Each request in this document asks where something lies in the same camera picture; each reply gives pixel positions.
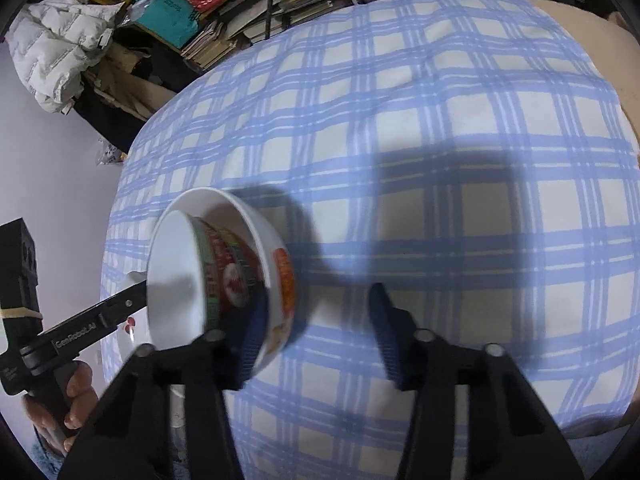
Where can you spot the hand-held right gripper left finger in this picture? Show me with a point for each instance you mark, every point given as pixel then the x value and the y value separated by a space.
pixel 252 330

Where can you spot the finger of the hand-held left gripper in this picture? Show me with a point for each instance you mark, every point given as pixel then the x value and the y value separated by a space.
pixel 125 302

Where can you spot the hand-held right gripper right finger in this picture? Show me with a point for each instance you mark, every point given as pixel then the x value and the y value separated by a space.
pixel 387 330

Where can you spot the white cherry print plate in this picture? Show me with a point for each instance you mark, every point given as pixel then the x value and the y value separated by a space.
pixel 126 336

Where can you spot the small red green-rimmed bowl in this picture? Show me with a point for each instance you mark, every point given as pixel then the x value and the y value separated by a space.
pixel 227 270

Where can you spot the large white cartoon bowl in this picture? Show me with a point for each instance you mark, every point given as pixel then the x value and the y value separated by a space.
pixel 267 255

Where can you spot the person's left hand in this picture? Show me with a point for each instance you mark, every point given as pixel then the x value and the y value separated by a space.
pixel 82 395

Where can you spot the blue plaid tablecloth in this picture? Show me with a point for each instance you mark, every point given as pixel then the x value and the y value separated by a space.
pixel 425 185

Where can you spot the plastic bag with yellow items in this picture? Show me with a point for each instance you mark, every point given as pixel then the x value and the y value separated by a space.
pixel 112 152

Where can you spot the black hanging garment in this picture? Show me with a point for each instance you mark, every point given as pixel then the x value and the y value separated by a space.
pixel 110 125

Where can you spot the beige hanging coat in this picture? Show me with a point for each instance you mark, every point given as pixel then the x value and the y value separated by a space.
pixel 130 75

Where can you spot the white puffer jacket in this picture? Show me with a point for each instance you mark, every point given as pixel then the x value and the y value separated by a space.
pixel 55 45

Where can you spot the stack of worn books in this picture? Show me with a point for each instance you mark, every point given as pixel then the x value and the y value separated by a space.
pixel 210 47

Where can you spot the teal bag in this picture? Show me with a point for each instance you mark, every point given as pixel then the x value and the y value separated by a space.
pixel 165 15

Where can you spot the black pole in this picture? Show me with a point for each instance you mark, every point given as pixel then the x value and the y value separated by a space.
pixel 270 0

